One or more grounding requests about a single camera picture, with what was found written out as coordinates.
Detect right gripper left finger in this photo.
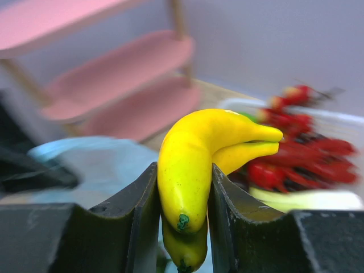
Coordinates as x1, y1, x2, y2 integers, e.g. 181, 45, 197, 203
1, 163, 159, 272

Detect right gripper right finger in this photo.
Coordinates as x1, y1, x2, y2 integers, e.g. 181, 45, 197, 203
208, 166, 363, 272

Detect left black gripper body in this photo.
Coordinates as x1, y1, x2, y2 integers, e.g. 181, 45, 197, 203
1, 89, 80, 193

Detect blue plastic bag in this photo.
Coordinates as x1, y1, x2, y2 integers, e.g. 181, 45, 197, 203
28, 136, 158, 209

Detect yellow toy bananas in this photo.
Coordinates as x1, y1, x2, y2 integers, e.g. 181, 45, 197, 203
158, 109, 283, 272

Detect white green toy leek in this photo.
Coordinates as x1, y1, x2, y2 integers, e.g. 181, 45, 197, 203
249, 187, 363, 213

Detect red toy lobster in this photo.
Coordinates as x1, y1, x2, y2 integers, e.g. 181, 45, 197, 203
247, 137, 358, 193

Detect white plastic basket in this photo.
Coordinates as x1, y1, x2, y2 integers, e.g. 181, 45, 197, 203
230, 98, 363, 212

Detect red cherry sprig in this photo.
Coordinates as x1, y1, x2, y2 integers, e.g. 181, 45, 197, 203
257, 85, 344, 128

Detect green toy watermelon ball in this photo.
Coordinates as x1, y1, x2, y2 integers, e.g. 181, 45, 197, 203
239, 112, 259, 124

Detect pink three-tier shelf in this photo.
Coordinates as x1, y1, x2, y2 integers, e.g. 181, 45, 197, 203
1, 1, 201, 142

